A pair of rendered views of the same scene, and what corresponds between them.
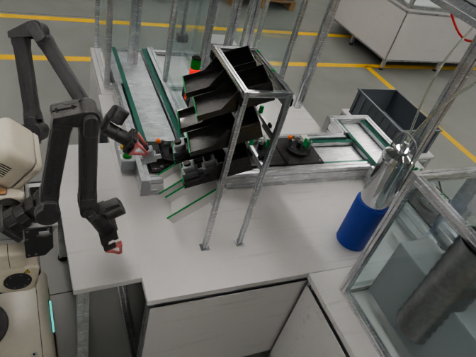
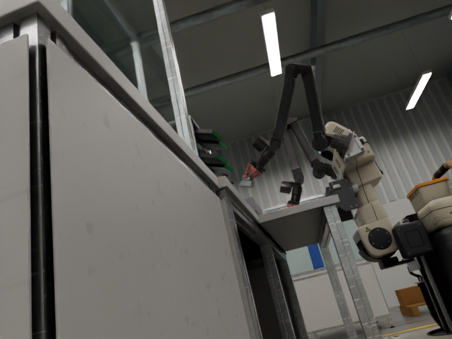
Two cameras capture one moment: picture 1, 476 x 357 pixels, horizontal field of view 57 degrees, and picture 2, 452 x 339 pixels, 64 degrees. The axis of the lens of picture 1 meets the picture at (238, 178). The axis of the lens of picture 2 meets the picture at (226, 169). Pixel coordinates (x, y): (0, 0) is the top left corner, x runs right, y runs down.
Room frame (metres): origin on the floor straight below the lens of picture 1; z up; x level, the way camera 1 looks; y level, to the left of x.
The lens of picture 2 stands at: (2.92, 1.53, 0.52)
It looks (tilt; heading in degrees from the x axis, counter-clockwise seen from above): 22 degrees up; 221
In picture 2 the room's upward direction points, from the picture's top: 13 degrees counter-clockwise
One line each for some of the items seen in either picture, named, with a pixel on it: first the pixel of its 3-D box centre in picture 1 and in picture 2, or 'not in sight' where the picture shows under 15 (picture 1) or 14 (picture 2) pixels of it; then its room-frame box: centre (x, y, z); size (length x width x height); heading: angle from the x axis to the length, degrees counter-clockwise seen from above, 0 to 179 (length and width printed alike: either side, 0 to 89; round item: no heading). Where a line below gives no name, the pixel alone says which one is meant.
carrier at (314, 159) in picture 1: (299, 144); not in sight; (2.14, -0.28, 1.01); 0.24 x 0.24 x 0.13; 31
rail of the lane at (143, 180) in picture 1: (129, 132); not in sight; (1.92, 0.63, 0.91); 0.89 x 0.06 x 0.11; 31
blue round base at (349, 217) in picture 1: (361, 221); not in sight; (1.66, -0.63, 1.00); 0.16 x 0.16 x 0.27
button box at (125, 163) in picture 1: (124, 152); (251, 210); (1.72, 0.59, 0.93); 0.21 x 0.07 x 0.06; 31
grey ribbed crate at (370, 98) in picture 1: (392, 120); not in sight; (3.35, -1.08, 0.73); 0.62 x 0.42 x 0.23; 31
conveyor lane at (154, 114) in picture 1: (161, 129); not in sight; (2.03, 0.49, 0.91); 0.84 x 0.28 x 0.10; 31
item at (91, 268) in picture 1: (137, 200); (261, 241); (1.51, 0.43, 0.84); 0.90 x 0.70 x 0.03; 33
